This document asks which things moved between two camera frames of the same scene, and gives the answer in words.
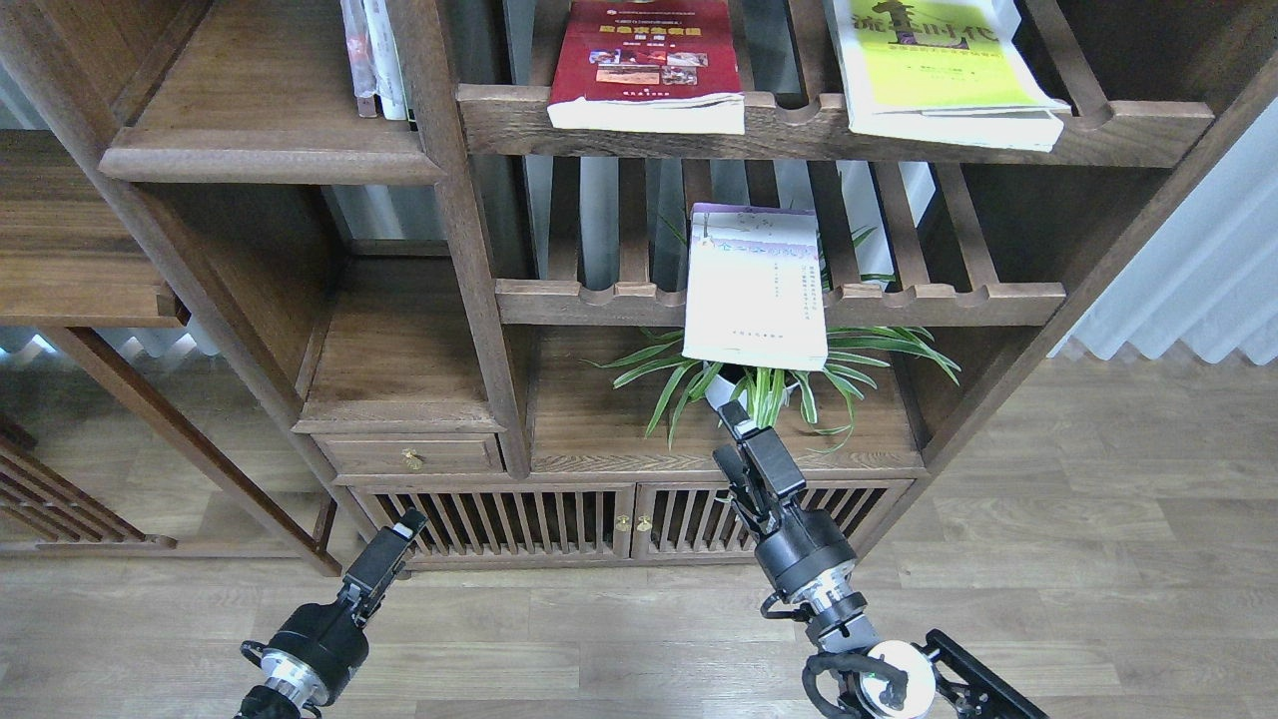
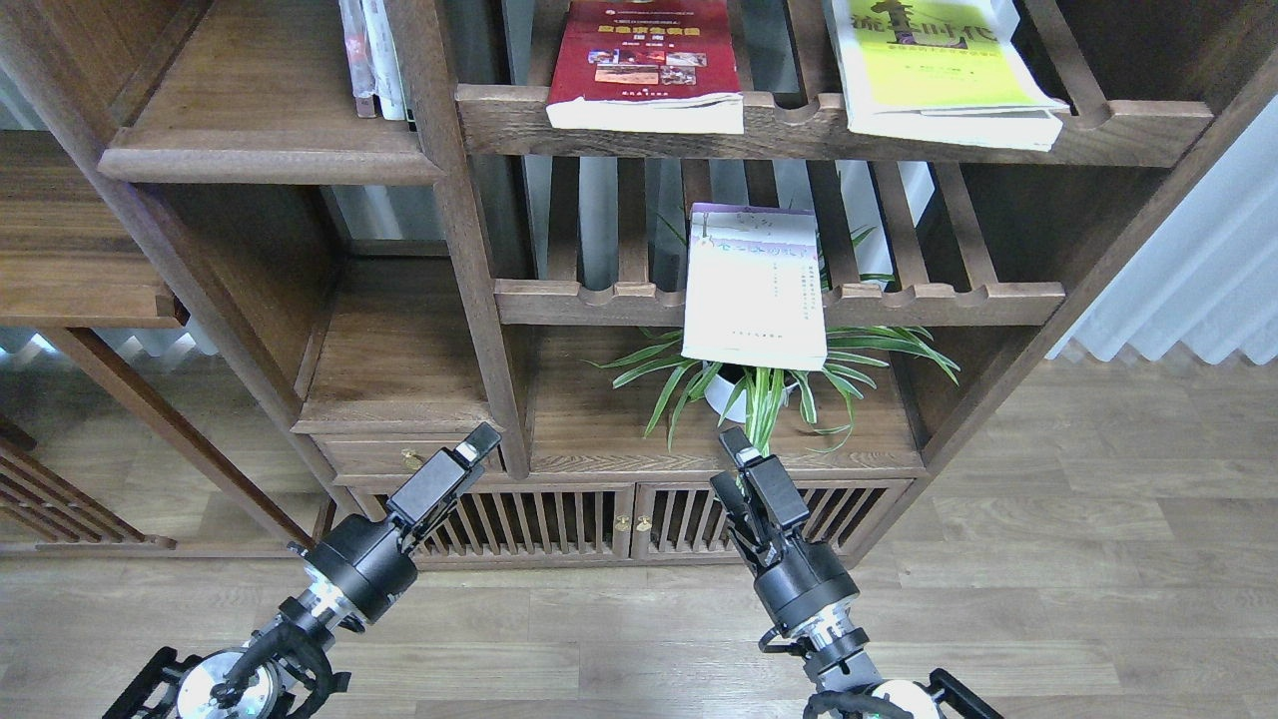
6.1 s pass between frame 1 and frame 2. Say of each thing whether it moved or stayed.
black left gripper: moved
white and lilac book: stayed
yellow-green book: stayed
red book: stayed
